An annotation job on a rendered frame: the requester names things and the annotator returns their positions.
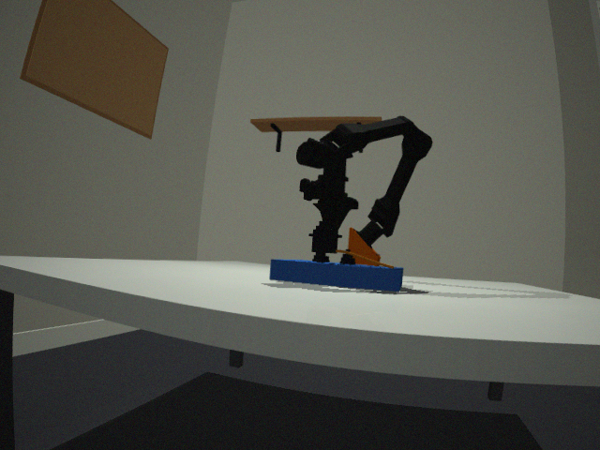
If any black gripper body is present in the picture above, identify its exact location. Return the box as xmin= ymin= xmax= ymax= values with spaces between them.
xmin=304 ymin=171 xmax=358 ymax=209

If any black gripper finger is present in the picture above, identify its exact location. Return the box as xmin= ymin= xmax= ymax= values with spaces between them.
xmin=313 ymin=203 xmax=339 ymax=233
xmin=331 ymin=207 xmax=352 ymax=231

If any blue flat deck plate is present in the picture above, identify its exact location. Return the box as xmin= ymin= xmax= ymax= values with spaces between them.
xmin=269 ymin=252 xmax=403 ymax=292

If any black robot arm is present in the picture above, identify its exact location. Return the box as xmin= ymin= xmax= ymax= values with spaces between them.
xmin=296 ymin=116 xmax=432 ymax=248

